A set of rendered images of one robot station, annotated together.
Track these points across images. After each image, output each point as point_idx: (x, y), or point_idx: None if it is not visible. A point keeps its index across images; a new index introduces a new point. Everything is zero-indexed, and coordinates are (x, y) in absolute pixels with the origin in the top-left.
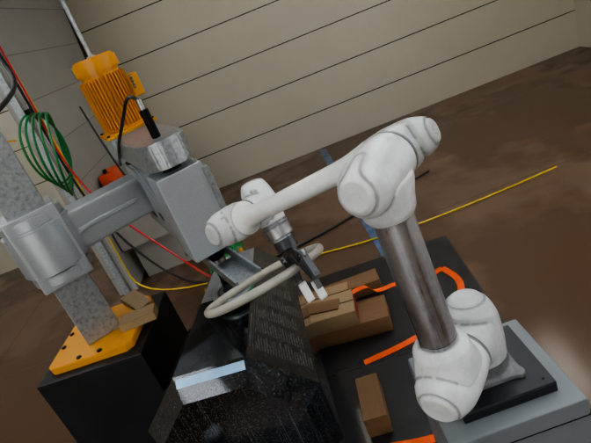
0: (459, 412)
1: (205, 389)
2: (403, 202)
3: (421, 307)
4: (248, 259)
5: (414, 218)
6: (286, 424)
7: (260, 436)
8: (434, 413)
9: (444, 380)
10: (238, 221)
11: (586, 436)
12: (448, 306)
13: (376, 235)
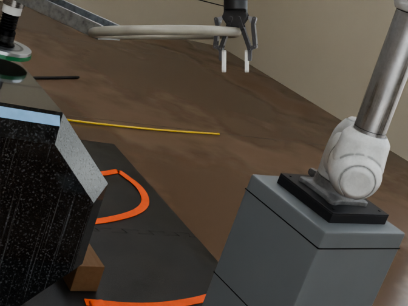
0: (373, 189)
1: (3, 127)
2: None
3: (393, 92)
4: (95, 14)
5: None
6: (59, 214)
7: (21, 217)
8: (351, 186)
9: (373, 159)
10: None
11: (385, 268)
12: (353, 122)
13: (400, 19)
